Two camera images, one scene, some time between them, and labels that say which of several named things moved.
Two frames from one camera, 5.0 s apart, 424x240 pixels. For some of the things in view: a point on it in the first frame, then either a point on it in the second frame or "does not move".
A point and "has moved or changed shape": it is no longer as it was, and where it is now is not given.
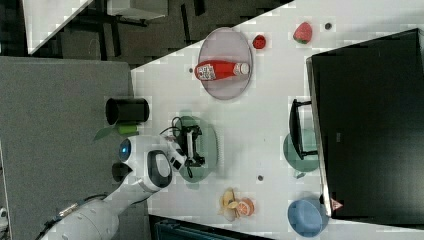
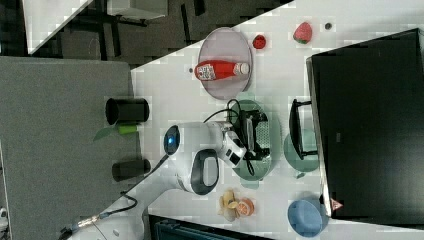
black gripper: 186,143 → 246,133
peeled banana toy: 229,205 does not move
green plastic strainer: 207,148 has moved or changed shape
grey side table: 51,111 does not move
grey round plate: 227,44 does not move
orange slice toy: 246,206 does not move
